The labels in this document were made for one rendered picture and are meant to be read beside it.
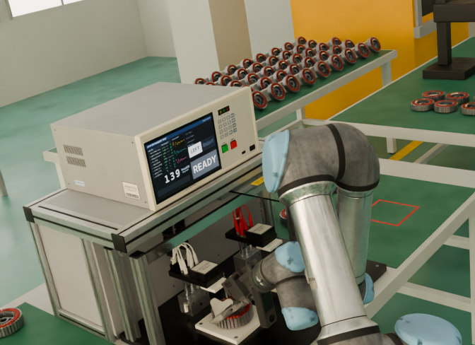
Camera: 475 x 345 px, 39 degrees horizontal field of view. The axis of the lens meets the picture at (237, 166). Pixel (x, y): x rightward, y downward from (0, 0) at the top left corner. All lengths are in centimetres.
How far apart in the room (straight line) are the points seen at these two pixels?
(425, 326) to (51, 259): 113
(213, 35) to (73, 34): 383
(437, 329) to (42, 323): 124
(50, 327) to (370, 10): 388
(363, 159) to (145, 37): 872
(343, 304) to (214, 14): 461
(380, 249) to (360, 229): 70
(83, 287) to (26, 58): 704
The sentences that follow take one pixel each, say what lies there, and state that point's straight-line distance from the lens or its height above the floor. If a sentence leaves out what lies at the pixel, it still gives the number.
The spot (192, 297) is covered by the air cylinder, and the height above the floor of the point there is 82.
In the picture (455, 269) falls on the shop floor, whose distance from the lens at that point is 349.
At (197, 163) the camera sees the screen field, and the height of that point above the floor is 118.
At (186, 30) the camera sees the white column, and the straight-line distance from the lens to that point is 587.
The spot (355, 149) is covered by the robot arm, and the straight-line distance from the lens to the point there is 132.
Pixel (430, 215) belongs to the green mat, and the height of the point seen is 75.
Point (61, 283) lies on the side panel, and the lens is 202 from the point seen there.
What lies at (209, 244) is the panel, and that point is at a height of 85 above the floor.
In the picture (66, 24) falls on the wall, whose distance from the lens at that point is 915.
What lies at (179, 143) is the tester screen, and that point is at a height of 126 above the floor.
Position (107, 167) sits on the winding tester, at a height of 122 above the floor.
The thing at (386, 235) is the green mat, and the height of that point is 75.
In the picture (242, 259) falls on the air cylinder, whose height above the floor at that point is 82.
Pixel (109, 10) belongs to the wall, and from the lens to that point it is 958.
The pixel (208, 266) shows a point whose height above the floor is 92.
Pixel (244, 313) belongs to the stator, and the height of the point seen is 81.
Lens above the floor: 180
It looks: 21 degrees down
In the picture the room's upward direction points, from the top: 9 degrees counter-clockwise
